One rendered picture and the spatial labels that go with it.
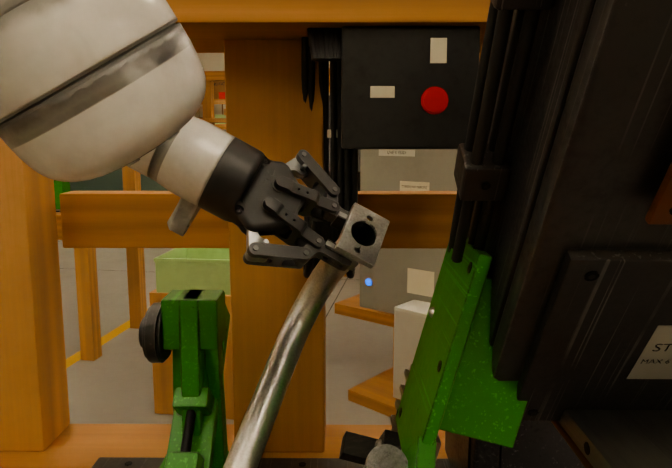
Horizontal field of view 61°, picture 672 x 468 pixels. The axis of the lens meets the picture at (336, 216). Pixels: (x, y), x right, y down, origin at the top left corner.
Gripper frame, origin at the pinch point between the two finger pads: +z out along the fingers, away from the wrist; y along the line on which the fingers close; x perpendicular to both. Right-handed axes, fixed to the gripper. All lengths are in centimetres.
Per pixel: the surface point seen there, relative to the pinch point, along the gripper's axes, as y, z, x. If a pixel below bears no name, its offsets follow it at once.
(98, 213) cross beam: 9, -31, 43
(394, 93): 23.5, -1.0, 1.7
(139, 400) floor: 30, -14, 278
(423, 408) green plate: -12.1, 11.9, -1.0
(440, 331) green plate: -5.9, 10.5, -3.5
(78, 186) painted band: 485, -335, 1057
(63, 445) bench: -21, -18, 60
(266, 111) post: 23.7, -14.3, 16.9
